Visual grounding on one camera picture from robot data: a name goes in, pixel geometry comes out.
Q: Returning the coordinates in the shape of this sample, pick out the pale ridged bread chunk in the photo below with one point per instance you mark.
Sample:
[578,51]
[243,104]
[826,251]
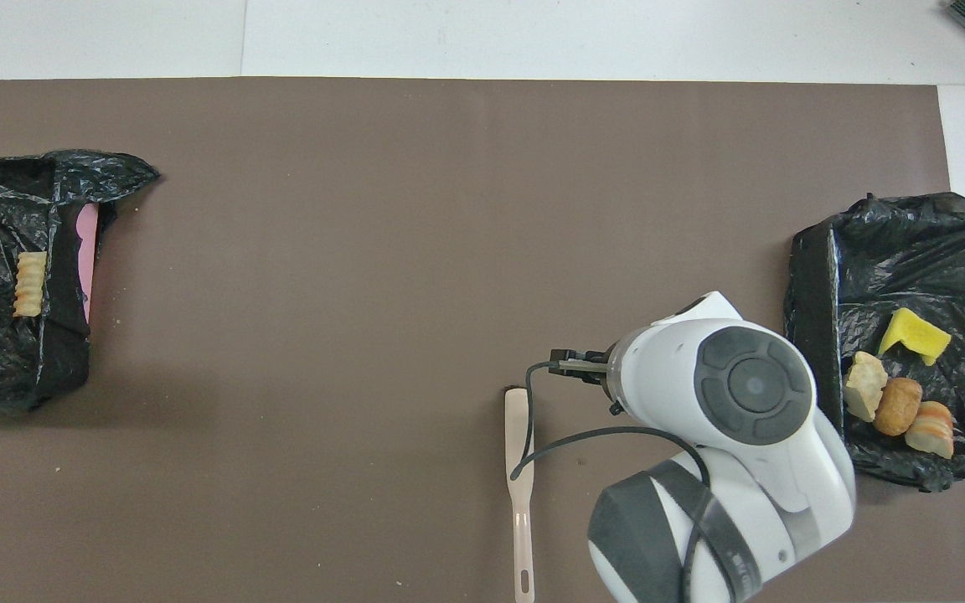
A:
[30,285]

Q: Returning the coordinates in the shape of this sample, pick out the notched yellow sponge piece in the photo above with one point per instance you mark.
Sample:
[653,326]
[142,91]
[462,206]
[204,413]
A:
[910,331]

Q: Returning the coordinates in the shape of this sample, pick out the beige brush with black bristles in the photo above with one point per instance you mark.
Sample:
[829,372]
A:
[523,536]

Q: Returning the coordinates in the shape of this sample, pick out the black plastic bin bag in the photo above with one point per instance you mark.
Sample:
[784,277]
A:
[910,251]

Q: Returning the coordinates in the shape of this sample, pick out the brown table mat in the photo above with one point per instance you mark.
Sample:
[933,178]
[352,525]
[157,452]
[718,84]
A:
[281,251]

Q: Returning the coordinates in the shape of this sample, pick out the brown bread bun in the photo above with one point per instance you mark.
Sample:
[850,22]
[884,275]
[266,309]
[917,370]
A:
[897,408]

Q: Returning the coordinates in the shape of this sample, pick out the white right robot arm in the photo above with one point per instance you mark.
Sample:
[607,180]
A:
[750,385]

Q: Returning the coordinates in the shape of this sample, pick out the pink bin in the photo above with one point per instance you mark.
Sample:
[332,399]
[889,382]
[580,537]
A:
[89,251]

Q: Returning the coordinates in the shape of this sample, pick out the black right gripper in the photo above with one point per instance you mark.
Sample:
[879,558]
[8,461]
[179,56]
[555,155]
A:
[596,370]

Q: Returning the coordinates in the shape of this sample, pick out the orange striped bread piece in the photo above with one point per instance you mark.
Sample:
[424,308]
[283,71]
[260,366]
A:
[931,429]

